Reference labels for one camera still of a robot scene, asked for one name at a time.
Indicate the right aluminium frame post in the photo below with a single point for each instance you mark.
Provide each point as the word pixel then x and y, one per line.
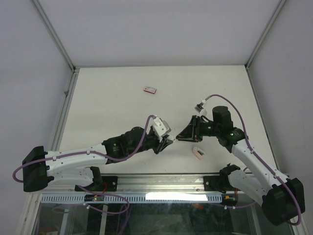
pixel 266 31

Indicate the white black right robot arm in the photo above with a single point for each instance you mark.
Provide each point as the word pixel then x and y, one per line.
pixel 280 197

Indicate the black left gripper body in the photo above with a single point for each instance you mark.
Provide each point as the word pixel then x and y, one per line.
pixel 151 142

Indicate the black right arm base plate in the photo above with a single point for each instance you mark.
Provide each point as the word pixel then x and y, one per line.
pixel 212 183

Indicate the aluminium mounting rail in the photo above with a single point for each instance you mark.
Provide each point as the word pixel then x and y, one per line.
pixel 131 183

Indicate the left aluminium frame post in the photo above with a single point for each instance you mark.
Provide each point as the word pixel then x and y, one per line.
pixel 52 32

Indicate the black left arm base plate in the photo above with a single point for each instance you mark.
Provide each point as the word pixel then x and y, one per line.
pixel 103 184

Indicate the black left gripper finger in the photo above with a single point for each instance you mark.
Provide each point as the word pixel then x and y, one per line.
pixel 168 139
pixel 162 145

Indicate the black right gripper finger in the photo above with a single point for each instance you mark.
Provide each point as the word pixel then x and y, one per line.
pixel 189 132
pixel 186 140

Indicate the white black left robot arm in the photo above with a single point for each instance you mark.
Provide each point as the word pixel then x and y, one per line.
pixel 81 167

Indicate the red white staple box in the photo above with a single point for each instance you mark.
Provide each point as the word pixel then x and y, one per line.
pixel 150 90

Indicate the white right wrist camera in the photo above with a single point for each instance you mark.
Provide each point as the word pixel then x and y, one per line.
pixel 200 108

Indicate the aluminium frame post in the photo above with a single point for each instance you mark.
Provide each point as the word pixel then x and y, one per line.
pixel 52 32
pixel 266 31

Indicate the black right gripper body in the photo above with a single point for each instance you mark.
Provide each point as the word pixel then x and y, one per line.
pixel 206 129

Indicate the white slotted cable duct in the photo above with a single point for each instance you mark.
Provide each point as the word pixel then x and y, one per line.
pixel 152 197

